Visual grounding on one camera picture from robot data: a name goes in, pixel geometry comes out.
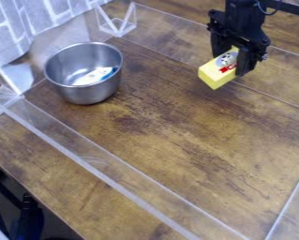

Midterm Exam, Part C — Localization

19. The clear acrylic front barrier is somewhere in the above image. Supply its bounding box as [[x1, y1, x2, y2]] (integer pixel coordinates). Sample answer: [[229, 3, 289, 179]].
[[3, 99, 249, 240]]

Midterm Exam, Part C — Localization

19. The stainless steel bowl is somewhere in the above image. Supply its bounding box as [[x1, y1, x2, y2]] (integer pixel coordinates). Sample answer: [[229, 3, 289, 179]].
[[44, 42, 125, 105]]

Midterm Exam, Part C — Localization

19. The clear acrylic triangular bracket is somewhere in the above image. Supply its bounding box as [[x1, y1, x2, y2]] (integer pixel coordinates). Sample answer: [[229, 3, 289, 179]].
[[95, 2, 137, 38]]

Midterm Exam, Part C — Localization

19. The clear acrylic left bracket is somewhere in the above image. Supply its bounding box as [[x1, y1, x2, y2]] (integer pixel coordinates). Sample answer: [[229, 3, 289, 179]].
[[0, 86, 24, 114]]

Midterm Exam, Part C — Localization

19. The grey brick pattern cloth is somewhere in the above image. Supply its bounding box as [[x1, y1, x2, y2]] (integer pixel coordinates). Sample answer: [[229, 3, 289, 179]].
[[0, 0, 113, 67]]

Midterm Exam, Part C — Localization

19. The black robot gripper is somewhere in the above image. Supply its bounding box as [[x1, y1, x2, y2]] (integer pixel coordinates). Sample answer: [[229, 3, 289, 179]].
[[209, 0, 270, 77]]

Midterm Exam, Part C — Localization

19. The yellow butter block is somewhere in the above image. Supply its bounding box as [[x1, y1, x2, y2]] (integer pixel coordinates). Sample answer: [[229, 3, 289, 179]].
[[198, 47, 238, 90]]

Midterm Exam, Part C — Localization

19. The black table leg frame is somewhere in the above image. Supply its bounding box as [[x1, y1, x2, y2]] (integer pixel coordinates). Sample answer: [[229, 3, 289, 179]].
[[0, 170, 44, 240]]

